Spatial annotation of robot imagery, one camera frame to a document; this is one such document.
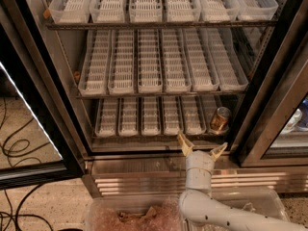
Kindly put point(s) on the orange soda can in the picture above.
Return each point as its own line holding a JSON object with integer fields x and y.
{"x": 220, "y": 119}

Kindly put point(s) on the clear plastic bin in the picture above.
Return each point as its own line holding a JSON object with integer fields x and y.
{"x": 135, "y": 213}
{"x": 259, "y": 200}

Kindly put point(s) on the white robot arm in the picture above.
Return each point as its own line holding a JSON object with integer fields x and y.
{"x": 197, "y": 205}

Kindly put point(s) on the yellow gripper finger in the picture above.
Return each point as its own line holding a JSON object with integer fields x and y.
{"x": 185, "y": 144}
{"x": 217, "y": 152}

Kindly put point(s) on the white bottle behind door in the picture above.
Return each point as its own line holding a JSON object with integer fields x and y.
{"x": 299, "y": 120}

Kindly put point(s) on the metal shelf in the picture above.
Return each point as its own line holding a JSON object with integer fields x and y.
{"x": 160, "y": 25}
{"x": 139, "y": 138}
{"x": 160, "y": 94}

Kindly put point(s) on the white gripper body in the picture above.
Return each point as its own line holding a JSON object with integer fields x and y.
{"x": 199, "y": 160}

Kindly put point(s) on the bottom metal shelf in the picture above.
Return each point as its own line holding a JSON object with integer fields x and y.
{"x": 139, "y": 138}

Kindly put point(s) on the shelf tray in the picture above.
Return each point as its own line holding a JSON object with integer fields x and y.
{"x": 177, "y": 76}
{"x": 202, "y": 70}
{"x": 128, "y": 117}
{"x": 193, "y": 119}
{"x": 95, "y": 68}
{"x": 121, "y": 75}
{"x": 145, "y": 11}
{"x": 107, "y": 11}
{"x": 149, "y": 62}
{"x": 171, "y": 116}
{"x": 182, "y": 10}
{"x": 150, "y": 118}
{"x": 105, "y": 125}
{"x": 251, "y": 10}
{"x": 230, "y": 72}
{"x": 210, "y": 103}
{"x": 70, "y": 11}
{"x": 219, "y": 10}

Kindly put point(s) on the steel fridge base grille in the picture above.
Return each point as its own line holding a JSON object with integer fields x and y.
{"x": 166, "y": 173}

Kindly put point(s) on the brown crumpled paper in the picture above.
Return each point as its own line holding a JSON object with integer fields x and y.
{"x": 150, "y": 215}

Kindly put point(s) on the middle metal shelf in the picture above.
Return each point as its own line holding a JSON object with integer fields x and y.
{"x": 160, "y": 94}

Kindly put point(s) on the open glass fridge door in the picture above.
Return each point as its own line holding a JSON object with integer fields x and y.
{"x": 33, "y": 149}

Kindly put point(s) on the left clear plastic bin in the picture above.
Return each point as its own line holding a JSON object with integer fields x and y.
{"x": 135, "y": 213}

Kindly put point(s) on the right clear plastic bin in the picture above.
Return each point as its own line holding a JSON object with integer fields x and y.
{"x": 259, "y": 200}

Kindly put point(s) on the top metal shelf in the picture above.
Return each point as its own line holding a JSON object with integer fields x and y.
{"x": 160, "y": 25}

